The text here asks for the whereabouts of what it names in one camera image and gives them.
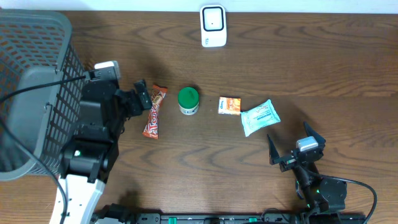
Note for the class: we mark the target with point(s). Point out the orange Top chocolate bar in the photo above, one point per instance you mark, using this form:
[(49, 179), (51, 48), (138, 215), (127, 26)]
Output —
[(151, 129)]

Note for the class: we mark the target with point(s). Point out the white barcode scanner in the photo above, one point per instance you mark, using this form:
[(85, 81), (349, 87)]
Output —
[(213, 26)]

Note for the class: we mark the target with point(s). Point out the grey plastic basket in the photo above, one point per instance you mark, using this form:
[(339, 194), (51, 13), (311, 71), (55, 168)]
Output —
[(36, 49)]

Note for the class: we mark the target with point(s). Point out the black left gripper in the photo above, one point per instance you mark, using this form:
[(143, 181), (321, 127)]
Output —
[(138, 105)]

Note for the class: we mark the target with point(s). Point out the teal wet wipes pack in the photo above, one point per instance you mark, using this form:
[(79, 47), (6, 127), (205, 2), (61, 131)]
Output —
[(259, 117)]

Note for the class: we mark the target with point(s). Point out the small orange snack packet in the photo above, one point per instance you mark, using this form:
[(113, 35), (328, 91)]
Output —
[(230, 106)]

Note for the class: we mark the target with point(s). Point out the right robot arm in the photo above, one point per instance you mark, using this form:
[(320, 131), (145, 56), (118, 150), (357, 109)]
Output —
[(324, 197)]

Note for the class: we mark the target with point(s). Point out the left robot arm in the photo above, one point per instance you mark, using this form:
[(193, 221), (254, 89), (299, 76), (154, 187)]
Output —
[(91, 150)]

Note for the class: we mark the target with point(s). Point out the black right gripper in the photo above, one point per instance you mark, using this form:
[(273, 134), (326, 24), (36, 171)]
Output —
[(288, 163)]

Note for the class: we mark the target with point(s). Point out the green lid jar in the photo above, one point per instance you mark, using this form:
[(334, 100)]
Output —
[(188, 100)]

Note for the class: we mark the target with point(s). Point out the black mounting rail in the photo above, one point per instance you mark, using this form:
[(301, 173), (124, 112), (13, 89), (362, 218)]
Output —
[(117, 214)]

